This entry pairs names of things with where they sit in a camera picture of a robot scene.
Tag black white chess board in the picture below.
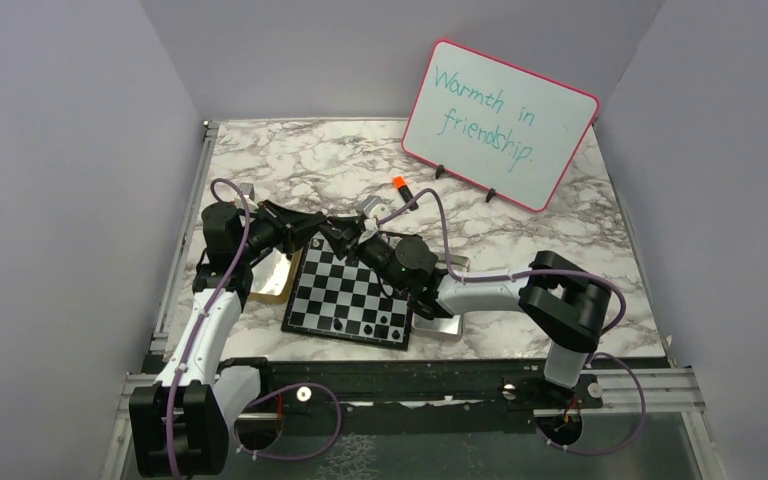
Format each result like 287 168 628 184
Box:
281 233 412 351

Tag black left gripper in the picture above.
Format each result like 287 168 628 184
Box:
237 199 329 262

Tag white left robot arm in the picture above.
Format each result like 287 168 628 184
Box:
129 201 327 479

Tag pink framed whiteboard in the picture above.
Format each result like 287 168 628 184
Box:
401 40 600 212

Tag orange black highlighter marker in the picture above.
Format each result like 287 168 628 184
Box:
392 176 418 211

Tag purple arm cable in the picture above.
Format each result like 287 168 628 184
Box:
163 178 344 480
377 188 648 457

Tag silver tin lid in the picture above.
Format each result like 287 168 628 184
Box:
411 254 470 342

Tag black mounting base rail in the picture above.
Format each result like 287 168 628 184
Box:
138 357 670 439

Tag gold tin box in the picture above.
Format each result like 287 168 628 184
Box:
249 250 301 304

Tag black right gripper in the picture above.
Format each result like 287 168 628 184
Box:
316 217 407 295

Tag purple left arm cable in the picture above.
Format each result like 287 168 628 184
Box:
163 178 344 480

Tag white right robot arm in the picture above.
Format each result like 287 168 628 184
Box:
320 223 612 407

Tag aluminium side rail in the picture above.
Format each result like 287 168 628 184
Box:
152 120 220 346

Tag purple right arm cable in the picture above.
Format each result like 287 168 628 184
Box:
377 188 648 457

